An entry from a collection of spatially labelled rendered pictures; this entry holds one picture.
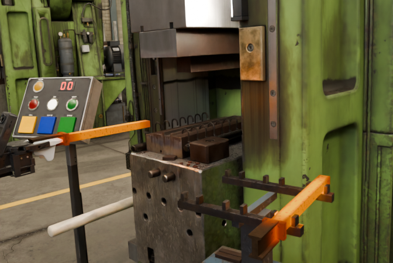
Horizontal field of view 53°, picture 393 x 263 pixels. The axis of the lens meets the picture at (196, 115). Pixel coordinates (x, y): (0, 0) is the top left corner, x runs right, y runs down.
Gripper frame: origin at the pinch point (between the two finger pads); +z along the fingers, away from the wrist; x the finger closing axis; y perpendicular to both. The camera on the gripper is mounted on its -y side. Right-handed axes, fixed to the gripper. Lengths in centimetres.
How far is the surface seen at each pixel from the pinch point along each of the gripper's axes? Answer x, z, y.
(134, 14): -15, 42, -36
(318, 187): 62, 35, 11
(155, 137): -6.4, 41.5, 9.2
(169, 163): 7.3, 35.5, 15.5
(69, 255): -125, 58, 108
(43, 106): -59, 24, -1
